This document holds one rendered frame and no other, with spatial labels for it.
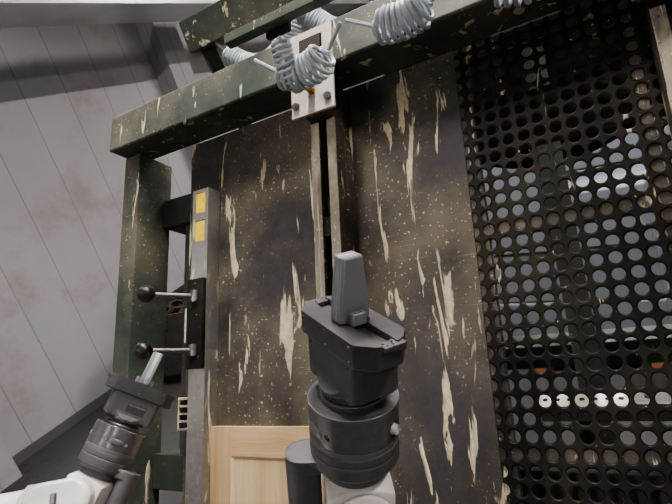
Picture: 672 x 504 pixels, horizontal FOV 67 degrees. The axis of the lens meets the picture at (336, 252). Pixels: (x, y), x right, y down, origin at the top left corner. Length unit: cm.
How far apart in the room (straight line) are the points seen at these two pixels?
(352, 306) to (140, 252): 99
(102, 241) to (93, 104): 135
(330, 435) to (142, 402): 56
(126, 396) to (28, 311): 405
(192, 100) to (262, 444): 79
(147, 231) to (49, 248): 374
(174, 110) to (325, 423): 100
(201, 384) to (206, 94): 66
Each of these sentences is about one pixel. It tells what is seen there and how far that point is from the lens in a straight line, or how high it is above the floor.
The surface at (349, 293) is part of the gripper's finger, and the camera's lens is 45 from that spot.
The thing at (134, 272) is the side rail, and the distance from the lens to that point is 137.
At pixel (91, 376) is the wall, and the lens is 526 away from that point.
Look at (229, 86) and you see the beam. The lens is 123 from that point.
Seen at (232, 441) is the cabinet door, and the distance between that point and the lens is 114.
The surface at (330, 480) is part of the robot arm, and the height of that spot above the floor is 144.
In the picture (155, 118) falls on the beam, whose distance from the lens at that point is 138.
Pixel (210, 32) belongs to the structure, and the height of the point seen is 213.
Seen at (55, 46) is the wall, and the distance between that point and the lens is 573.
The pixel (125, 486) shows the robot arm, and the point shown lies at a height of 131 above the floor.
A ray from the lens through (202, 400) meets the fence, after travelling 117.
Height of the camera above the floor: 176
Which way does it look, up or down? 14 degrees down
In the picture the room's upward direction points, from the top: 19 degrees counter-clockwise
